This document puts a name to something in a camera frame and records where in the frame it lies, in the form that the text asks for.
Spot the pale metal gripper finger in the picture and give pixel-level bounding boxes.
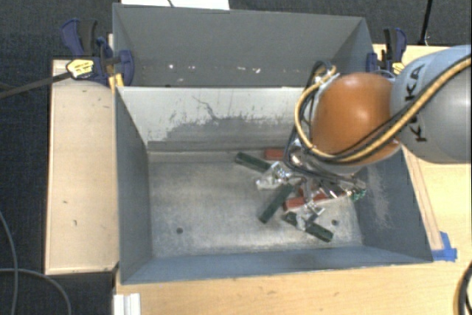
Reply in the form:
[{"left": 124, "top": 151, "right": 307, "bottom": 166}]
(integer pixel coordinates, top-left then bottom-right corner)
[
  {"left": 255, "top": 162, "right": 294, "bottom": 192},
  {"left": 293, "top": 200, "right": 326, "bottom": 232}
]

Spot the red-brown flat block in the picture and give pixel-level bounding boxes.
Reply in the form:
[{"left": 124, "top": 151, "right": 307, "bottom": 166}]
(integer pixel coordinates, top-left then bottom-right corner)
[
  {"left": 282, "top": 190, "right": 330, "bottom": 212},
  {"left": 263, "top": 148, "right": 285, "bottom": 162}
]

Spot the dark green flat block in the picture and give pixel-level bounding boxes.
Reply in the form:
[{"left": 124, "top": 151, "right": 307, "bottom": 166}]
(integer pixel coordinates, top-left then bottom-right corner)
[
  {"left": 235, "top": 151, "right": 274, "bottom": 171},
  {"left": 282, "top": 212, "right": 335, "bottom": 243},
  {"left": 257, "top": 183, "right": 295, "bottom": 224}
]

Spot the grey metal bin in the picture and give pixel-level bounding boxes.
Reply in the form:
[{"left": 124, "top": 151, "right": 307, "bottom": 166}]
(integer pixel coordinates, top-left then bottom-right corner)
[{"left": 111, "top": 2, "right": 434, "bottom": 285}]

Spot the pale wood flat board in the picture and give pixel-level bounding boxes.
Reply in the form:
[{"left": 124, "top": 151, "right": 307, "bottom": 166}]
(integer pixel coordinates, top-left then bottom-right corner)
[{"left": 44, "top": 58, "right": 121, "bottom": 276}]

